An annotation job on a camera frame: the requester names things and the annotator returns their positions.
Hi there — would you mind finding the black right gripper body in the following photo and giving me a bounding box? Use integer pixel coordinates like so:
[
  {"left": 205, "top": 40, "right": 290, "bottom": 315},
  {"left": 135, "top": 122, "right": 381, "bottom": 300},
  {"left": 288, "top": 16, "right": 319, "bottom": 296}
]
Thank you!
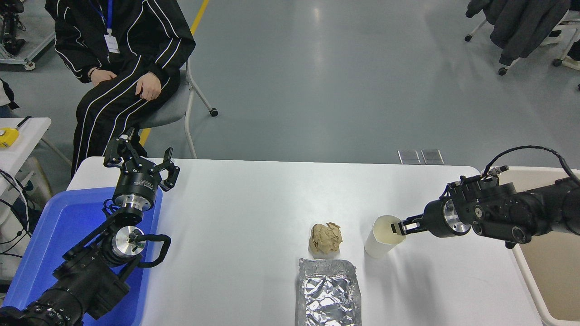
[{"left": 422, "top": 199, "right": 454, "bottom": 239}]

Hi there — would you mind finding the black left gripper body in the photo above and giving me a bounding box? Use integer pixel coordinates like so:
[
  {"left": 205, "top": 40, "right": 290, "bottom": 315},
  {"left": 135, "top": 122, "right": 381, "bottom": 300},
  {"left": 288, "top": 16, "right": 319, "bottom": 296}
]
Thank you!
[{"left": 113, "top": 158, "right": 163, "bottom": 204}]

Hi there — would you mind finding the white paper cup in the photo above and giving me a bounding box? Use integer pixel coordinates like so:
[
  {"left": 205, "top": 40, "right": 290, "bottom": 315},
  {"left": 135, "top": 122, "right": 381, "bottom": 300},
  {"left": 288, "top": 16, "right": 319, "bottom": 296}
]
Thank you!
[{"left": 364, "top": 215, "right": 406, "bottom": 259}]

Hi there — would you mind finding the seated person's left hand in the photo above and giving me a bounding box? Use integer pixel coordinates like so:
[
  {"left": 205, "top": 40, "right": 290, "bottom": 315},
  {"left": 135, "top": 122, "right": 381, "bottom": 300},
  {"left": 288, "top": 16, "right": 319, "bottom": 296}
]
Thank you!
[{"left": 135, "top": 72, "right": 162, "bottom": 101}]

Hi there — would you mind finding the seated person's right hand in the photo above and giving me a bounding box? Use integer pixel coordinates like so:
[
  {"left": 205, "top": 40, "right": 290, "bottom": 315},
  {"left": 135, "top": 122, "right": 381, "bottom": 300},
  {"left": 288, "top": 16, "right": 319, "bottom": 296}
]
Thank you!
[{"left": 91, "top": 69, "right": 117, "bottom": 86}]

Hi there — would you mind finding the seated person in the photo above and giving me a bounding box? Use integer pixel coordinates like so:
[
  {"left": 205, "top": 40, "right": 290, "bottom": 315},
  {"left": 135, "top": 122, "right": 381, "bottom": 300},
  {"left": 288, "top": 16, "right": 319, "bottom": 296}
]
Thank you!
[{"left": 44, "top": 0, "right": 196, "bottom": 178}]

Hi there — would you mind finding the grey wheeled chair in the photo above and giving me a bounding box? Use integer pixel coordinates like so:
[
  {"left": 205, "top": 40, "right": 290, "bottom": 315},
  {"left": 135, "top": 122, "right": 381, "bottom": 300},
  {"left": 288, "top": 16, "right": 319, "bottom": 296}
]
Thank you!
[{"left": 138, "top": 59, "right": 219, "bottom": 159}]

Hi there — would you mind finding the crumpled tan paper ball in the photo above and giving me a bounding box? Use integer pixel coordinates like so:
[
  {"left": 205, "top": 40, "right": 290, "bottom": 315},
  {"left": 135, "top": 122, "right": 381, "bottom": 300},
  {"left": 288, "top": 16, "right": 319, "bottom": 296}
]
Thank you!
[{"left": 309, "top": 222, "right": 343, "bottom": 255}]

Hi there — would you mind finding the white side table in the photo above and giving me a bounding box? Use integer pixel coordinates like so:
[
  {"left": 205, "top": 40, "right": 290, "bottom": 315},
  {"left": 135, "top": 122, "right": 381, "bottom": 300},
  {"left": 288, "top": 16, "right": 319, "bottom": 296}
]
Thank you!
[{"left": 0, "top": 117, "right": 52, "bottom": 182}]

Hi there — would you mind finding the blue plastic tray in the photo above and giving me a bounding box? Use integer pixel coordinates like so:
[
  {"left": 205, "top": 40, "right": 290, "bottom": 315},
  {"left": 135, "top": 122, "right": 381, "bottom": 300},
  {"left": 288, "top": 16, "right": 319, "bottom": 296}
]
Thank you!
[{"left": 2, "top": 187, "right": 163, "bottom": 326}]

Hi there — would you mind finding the silver foil tray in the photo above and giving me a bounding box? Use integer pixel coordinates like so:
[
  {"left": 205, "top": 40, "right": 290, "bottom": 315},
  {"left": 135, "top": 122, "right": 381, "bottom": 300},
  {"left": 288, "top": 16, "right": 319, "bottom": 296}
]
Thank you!
[{"left": 297, "top": 258, "right": 362, "bottom": 326}]

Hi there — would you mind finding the yellow handheld device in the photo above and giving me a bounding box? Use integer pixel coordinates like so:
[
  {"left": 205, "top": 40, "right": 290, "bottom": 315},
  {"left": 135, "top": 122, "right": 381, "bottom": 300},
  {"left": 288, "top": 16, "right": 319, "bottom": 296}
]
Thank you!
[{"left": 0, "top": 128, "right": 20, "bottom": 148}]

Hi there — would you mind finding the black cloth item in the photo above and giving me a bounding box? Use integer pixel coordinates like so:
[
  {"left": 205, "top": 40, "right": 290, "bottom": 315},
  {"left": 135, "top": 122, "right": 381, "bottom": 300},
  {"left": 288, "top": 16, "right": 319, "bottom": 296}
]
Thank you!
[{"left": 0, "top": 78, "right": 19, "bottom": 117}]

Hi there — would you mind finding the large pale bin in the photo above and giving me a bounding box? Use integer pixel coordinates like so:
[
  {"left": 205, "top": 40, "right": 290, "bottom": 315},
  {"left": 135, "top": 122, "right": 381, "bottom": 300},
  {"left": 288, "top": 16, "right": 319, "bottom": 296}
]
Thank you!
[{"left": 494, "top": 167, "right": 580, "bottom": 326}]

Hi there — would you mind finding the metal equipment cart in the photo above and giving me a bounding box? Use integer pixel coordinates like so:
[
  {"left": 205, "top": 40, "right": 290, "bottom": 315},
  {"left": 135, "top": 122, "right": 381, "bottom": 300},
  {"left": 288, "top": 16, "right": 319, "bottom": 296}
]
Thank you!
[{"left": 0, "top": 0, "right": 56, "bottom": 71}]

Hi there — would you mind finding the dark hanging jacket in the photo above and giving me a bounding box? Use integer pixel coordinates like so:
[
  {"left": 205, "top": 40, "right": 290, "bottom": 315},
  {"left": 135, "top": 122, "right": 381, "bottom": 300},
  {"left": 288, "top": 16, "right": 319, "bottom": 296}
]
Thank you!
[{"left": 467, "top": 0, "right": 571, "bottom": 66}]

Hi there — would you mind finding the white wheeled chair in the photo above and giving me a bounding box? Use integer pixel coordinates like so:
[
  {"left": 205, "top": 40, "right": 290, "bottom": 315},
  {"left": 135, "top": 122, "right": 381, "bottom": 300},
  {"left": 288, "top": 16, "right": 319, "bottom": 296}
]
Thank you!
[{"left": 464, "top": 0, "right": 580, "bottom": 75}]

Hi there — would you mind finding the black cable bundle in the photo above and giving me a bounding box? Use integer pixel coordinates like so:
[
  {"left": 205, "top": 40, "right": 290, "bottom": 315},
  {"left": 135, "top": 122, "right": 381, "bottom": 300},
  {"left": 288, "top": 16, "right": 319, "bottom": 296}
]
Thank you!
[{"left": 0, "top": 170, "right": 33, "bottom": 259}]

